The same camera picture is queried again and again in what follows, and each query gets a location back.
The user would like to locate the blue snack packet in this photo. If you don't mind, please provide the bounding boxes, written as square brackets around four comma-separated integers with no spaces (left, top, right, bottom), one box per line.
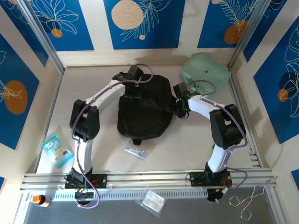
[41,133,75,169]

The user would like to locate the perforated white cable duct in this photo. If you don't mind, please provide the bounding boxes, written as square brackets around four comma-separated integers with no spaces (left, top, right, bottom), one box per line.
[22,188,208,202]

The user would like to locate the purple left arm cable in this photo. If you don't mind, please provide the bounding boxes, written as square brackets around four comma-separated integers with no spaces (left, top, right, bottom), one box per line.
[70,64,154,209]

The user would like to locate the aluminium corner post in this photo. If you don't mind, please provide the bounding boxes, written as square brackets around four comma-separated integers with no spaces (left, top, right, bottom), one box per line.
[17,0,65,73]
[228,0,273,70]

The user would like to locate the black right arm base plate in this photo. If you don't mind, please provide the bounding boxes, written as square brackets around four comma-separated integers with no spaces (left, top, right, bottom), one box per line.
[189,171,232,187]

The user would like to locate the black electronics box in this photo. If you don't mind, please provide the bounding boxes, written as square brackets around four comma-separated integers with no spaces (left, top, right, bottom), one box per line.
[74,188,95,202]
[207,188,231,203]

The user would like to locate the clear zip bag beige contents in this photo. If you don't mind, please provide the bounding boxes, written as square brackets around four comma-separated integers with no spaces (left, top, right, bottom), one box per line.
[135,185,166,219]

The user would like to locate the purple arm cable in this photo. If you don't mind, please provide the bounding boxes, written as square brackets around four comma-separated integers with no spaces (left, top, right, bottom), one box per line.
[186,80,249,203]
[70,64,154,209]

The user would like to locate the black backpack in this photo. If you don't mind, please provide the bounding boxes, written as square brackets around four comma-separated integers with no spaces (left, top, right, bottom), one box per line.
[116,74,175,146]

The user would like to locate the mint green pencil case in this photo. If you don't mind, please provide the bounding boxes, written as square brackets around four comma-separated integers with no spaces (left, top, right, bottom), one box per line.
[180,53,232,94]

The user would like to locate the metal wire tongs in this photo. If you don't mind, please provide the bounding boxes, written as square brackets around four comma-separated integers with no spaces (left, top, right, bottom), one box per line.
[229,179,272,221]

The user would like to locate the aluminium rail frame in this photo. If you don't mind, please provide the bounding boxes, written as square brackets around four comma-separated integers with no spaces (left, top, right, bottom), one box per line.
[20,169,278,191]

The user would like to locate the clear plastic bag with pens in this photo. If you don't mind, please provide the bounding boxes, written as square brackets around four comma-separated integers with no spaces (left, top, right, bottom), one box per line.
[124,140,155,161]

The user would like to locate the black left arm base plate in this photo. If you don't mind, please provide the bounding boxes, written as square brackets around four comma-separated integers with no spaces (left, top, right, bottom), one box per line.
[64,174,108,189]

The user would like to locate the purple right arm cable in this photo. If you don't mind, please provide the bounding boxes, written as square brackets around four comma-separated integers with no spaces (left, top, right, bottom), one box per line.
[186,80,249,203]

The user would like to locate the aluminium side rail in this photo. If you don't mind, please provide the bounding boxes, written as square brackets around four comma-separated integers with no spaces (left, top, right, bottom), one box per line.
[228,70,262,168]

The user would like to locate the amber bottle orange cap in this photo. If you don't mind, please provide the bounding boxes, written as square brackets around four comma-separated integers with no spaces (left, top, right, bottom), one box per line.
[32,194,52,208]

